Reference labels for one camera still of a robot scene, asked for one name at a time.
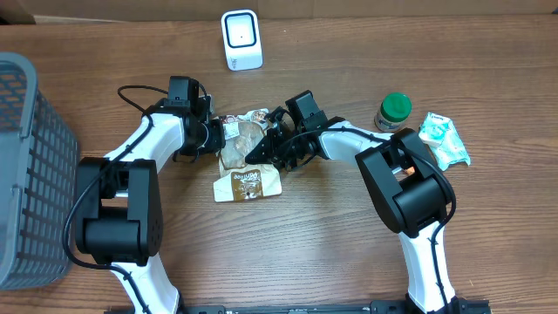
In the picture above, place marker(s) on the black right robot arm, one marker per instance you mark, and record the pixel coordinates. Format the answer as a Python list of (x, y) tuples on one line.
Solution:
[(410, 194)]

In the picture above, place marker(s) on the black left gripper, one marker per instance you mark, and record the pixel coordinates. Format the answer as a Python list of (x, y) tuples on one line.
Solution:
[(217, 139)]

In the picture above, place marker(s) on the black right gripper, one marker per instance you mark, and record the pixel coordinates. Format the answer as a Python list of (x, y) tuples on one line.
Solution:
[(269, 145)]

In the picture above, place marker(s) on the small teal gum pack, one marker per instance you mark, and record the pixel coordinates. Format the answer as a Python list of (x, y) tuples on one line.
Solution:
[(433, 129)]

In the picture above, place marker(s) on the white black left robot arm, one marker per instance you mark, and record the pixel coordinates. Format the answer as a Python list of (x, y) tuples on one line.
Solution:
[(116, 223)]

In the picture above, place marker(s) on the teal tissue pack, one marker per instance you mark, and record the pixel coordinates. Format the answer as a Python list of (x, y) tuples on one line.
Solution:
[(452, 150)]

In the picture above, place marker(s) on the grey plastic mesh basket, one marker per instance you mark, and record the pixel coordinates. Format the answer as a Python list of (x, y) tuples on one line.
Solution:
[(39, 156)]

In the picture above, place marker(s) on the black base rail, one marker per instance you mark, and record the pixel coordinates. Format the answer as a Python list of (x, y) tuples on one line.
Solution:
[(460, 306)]

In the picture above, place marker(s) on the white barcode scanner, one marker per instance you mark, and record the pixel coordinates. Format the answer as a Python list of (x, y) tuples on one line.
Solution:
[(241, 40)]

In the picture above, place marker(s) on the green lid jar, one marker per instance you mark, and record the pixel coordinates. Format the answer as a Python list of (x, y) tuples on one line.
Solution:
[(393, 112)]

